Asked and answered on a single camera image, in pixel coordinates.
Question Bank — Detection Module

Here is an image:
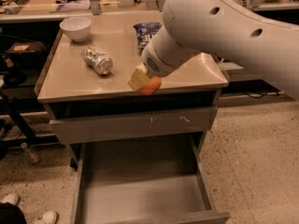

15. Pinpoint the black stand leg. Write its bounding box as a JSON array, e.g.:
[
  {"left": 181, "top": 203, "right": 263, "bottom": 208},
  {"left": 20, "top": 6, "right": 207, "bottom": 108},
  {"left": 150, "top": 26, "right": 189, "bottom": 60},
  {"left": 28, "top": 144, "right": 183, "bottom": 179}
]
[{"left": 0, "top": 90, "right": 58, "bottom": 146}]

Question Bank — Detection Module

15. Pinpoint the open middle drawer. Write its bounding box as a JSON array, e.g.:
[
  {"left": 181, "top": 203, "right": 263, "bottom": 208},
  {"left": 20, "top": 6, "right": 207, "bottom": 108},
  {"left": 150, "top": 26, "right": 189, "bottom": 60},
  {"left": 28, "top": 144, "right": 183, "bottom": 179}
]
[{"left": 70, "top": 134, "right": 230, "bottom": 224}]

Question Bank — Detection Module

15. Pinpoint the orange fruit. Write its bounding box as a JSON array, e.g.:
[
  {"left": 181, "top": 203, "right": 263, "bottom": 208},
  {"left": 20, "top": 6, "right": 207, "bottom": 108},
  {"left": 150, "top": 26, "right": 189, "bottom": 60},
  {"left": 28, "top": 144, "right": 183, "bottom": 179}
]
[{"left": 137, "top": 77, "right": 162, "bottom": 95}]

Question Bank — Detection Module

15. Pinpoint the closed top drawer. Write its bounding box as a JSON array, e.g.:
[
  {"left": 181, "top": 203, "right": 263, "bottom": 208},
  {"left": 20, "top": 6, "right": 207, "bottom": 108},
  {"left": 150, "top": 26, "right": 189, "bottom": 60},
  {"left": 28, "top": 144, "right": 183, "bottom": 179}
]
[{"left": 50, "top": 106, "right": 217, "bottom": 145}]

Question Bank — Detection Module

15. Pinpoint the white bowl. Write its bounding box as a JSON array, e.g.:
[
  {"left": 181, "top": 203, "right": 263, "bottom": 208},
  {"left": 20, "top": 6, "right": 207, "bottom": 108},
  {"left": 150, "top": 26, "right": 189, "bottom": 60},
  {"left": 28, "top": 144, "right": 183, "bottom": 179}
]
[{"left": 60, "top": 17, "right": 92, "bottom": 42}]

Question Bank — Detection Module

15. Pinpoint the plastic bottle on floor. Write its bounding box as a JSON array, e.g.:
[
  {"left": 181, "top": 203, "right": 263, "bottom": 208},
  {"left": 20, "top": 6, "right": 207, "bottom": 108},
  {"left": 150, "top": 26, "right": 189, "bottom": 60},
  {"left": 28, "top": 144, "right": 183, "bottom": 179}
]
[{"left": 21, "top": 143, "right": 40, "bottom": 164}]

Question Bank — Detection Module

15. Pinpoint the white shoe right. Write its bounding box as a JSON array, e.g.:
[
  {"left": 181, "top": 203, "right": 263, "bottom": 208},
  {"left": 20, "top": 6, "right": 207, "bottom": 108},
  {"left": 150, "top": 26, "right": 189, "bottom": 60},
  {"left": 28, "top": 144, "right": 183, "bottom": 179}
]
[{"left": 31, "top": 210, "right": 58, "bottom": 224}]

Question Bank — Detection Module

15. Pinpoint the crushed soda can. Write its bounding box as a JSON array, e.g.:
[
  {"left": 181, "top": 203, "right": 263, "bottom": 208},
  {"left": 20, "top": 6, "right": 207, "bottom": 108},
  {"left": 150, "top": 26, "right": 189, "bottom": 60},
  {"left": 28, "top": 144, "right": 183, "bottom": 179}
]
[{"left": 81, "top": 47, "right": 113, "bottom": 76}]

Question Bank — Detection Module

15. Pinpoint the blue chip bag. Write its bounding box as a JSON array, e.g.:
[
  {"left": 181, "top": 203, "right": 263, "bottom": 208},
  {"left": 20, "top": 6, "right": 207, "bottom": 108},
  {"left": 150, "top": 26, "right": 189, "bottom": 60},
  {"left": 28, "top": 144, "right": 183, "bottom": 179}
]
[{"left": 134, "top": 22, "right": 162, "bottom": 49}]

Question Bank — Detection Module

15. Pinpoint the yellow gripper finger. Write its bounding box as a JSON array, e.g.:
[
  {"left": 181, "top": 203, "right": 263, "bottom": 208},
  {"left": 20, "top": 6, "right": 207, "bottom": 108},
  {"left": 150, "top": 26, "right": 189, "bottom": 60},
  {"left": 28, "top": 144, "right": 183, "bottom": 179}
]
[{"left": 128, "top": 64, "right": 153, "bottom": 91}]

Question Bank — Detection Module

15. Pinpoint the black cable on floor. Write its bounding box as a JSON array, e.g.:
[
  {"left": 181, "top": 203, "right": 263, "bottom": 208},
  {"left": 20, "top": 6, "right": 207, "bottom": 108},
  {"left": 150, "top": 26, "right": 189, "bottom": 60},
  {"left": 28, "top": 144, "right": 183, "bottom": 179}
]
[{"left": 242, "top": 90, "right": 280, "bottom": 99}]

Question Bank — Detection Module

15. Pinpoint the white shoe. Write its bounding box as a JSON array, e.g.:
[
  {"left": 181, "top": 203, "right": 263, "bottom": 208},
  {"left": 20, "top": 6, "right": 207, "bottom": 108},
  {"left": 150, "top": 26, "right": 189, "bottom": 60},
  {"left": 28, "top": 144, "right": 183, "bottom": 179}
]
[
  {"left": 0, "top": 193, "right": 20, "bottom": 206},
  {"left": 31, "top": 210, "right": 58, "bottom": 224}
]

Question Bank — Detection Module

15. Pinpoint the white shoe left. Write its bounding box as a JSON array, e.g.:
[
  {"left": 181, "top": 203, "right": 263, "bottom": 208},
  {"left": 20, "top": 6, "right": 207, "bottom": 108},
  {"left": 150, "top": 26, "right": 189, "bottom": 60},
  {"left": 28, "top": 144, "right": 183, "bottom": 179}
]
[{"left": 0, "top": 193, "right": 20, "bottom": 206}]

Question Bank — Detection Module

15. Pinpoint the black bag on shelf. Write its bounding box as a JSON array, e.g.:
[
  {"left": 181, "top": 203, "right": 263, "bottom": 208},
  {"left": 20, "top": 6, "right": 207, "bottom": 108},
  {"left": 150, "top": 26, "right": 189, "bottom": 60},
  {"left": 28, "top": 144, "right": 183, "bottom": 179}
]
[{"left": 5, "top": 41, "right": 47, "bottom": 63}]

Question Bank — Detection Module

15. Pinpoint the grey drawer cabinet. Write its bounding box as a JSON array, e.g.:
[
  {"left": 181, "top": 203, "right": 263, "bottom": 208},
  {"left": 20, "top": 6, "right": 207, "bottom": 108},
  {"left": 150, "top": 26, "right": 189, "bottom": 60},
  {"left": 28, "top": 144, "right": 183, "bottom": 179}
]
[{"left": 36, "top": 11, "right": 228, "bottom": 164}]

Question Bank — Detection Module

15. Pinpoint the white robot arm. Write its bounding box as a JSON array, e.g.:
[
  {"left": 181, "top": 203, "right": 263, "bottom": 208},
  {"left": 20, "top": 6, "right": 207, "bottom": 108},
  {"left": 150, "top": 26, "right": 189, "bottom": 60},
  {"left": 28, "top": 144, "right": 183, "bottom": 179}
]
[{"left": 128, "top": 0, "right": 299, "bottom": 99}]

